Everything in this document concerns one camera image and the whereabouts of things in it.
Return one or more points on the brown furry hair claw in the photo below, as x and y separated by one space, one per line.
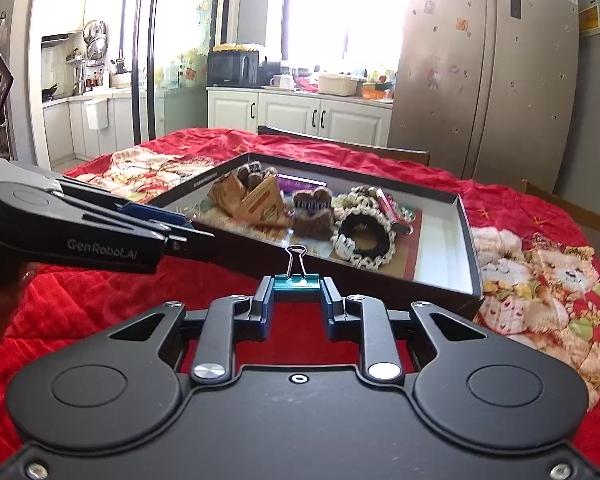
312 215

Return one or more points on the red quilted bear blanket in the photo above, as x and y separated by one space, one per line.
61 306

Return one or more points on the dark wooden chair back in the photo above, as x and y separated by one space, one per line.
418 156

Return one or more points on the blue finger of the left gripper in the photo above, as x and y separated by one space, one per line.
154 214
184 242

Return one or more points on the cream rectangular basin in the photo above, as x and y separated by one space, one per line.
338 85

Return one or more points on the wooden chair back right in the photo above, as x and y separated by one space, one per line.
582 216

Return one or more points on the brown cream lace scrunchie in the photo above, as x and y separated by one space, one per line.
357 196

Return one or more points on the purple cylindrical lighter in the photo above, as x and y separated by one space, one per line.
290 184

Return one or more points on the white kitchen cabinet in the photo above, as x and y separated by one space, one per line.
330 117

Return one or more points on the tan paper pyramid packet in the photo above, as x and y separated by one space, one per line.
227 193

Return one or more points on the black sliding door frame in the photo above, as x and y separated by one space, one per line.
137 50

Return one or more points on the red patterned lighter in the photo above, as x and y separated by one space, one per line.
398 220

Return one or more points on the dark brown furry hair clip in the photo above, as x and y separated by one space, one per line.
252 174

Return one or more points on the black lace-trimmed scrunchie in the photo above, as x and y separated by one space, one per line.
364 238

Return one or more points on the black shallow box tray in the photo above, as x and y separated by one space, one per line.
436 262

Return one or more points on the beige double-door refrigerator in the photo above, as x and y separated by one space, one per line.
486 87

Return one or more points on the black microwave oven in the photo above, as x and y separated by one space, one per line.
233 69

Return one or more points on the teal binder clip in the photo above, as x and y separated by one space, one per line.
296 279

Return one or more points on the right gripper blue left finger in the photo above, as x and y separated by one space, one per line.
229 320

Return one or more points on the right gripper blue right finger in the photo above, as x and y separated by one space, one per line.
363 319

